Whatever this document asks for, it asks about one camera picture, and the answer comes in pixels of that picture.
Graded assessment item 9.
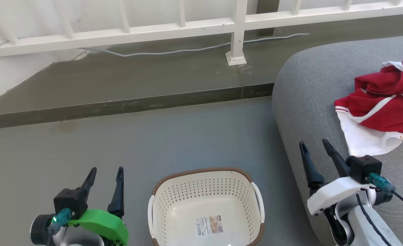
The grey floor cable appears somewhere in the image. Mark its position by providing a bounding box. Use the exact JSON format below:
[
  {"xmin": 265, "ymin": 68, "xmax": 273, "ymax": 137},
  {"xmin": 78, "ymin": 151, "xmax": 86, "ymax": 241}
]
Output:
[{"xmin": 0, "ymin": 33, "xmax": 311, "ymax": 63}]

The teal right camera cable plug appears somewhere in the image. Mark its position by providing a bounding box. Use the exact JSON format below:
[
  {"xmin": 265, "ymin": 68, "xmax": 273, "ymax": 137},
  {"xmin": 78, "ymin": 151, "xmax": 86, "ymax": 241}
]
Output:
[{"xmin": 369, "ymin": 172, "xmax": 396, "ymax": 193}]

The red and white jersey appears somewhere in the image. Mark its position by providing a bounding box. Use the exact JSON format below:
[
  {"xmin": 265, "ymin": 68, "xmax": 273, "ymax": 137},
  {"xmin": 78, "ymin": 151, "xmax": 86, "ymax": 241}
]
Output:
[{"xmin": 334, "ymin": 61, "xmax": 403, "ymax": 157}]

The teal camera cable plug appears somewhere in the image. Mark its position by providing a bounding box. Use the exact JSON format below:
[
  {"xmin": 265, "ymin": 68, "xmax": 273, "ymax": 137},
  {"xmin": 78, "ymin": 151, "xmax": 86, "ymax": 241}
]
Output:
[
  {"xmin": 47, "ymin": 208, "xmax": 76, "ymax": 235},
  {"xmin": 369, "ymin": 172, "xmax": 396, "ymax": 193}
]

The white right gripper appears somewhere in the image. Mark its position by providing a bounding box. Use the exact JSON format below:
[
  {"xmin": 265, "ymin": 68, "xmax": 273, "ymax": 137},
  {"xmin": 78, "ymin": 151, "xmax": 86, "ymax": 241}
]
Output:
[{"xmin": 299, "ymin": 138, "xmax": 376, "ymax": 217}]

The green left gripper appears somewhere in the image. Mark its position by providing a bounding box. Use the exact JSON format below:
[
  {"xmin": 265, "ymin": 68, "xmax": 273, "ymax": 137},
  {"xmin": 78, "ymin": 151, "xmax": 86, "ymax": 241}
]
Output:
[{"xmin": 68, "ymin": 166, "xmax": 130, "ymax": 246}]

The dark post behind railing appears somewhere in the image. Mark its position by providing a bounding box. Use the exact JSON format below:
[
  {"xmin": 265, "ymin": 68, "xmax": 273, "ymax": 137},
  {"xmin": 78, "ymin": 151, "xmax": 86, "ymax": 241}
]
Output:
[{"xmin": 256, "ymin": 0, "xmax": 279, "ymax": 37}]

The white railing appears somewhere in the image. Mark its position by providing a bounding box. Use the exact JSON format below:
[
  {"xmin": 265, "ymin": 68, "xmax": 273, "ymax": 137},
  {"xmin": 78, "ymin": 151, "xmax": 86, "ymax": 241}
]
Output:
[{"xmin": 0, "ymin": 0, "xmax": 403, "ymax": 66}]

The cream plastic laundry basket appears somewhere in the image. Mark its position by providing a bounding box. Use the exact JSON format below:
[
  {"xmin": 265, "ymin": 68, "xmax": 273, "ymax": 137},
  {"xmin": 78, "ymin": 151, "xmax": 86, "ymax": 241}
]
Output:
[{"xmin": 148, "ymin": 167, "xmax": 265, "ymax": 246}]

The grey fabric sofa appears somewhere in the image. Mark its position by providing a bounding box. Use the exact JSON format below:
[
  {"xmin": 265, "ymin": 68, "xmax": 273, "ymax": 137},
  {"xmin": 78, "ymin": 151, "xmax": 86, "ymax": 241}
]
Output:
[{"xmin": 272, "ymin": 34, "xmax": 403, "ymax": 246}]

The teal left camera cable plug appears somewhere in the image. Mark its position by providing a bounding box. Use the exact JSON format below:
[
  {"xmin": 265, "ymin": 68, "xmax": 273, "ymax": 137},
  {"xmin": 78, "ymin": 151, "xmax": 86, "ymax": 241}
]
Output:
[{"xmin": 47, "ymin": 208, "xmax": 76, "ymax": 235}]

